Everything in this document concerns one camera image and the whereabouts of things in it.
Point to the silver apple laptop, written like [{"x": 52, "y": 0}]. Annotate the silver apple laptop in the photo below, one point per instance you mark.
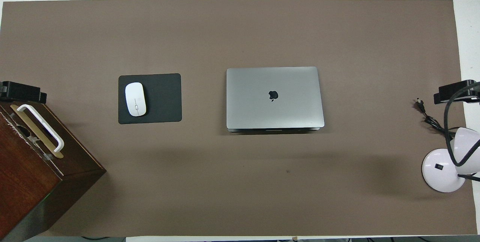
[{"x": 255, "y": 96}]

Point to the white desk lamp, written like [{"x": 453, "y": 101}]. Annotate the white desk lamp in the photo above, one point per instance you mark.
[{"x": 440, "y": 171}]

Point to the dark wooden box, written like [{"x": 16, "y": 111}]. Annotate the dark wooden box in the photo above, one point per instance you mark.
[{"x": 33, "y": 174}]

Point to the white computer mouse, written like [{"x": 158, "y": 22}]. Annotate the white computer mouse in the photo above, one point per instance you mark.
[{"x": 135, "y": 99}]

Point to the black mouse pad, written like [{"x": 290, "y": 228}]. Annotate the black mouse pad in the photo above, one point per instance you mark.
[{"x": 165, "y": 97}]

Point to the brown table mat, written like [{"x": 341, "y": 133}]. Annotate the brown table mat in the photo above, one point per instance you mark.
[{"x": 240, "y": 182}]

